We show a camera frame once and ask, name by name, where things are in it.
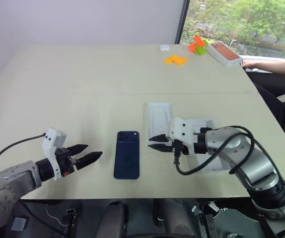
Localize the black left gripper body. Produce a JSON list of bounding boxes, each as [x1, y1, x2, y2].
[[55, 147, 76, 177]]

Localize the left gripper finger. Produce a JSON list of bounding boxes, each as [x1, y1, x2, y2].
[[73, 151, 103, 172], [67, 143, 89, 158]]

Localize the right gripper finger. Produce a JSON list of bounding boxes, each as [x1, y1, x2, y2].
[[149, 133, 170, 144], [148, 143, 175, 153]]

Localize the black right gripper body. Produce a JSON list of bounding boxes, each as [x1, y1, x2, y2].
[[166, 135, 191, 156]]

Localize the white phone box base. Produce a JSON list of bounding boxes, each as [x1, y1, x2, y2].
[[146, 102, 175, 146]]

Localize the dark blue smartphone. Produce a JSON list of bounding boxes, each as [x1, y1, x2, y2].
[[113, 130, 141, 180]]

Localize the white phone box lid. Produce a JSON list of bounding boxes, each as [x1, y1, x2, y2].
[[186, 119, 231, 173]]

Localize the phone box with brown print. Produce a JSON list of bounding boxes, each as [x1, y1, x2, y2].
[[207, 41, 243, 68]]

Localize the person bare hand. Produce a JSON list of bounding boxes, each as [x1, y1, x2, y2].
[[241, 59, 259, 70]]

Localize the dark rounded shape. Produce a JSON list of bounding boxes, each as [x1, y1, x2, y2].
[[153, 198, 197, 238], [102, 200, 129, 238]]

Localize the orange toy blocks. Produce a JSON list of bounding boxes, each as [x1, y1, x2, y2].
[[164, 54, 189, 67]]

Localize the orange and green toy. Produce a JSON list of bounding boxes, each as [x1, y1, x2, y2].
[[187, 35, 209, 56]]

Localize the person black clothing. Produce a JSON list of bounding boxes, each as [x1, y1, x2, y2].
[[246, 70, 285, 161]]

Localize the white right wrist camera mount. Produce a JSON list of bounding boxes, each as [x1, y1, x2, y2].
[[169, 117, 198, 156]]

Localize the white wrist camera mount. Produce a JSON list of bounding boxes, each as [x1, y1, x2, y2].
[[169, 117, 198, 156], [42, 127, 68, 181]]

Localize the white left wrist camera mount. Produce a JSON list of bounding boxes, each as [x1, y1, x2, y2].
[[42, 127, 68, 181]]

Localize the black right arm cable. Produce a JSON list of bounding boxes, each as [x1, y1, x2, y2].
[[173, 125, 255, 176]]

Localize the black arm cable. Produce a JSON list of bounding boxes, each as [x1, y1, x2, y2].
[[173, 125, 255, 176], [0, 133, 47, 179]]

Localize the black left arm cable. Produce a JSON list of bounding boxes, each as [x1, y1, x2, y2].
[[0, 133, 47, 179]]

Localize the black window frame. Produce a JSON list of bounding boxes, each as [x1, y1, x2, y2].
[[174, 0, 191, 45]]

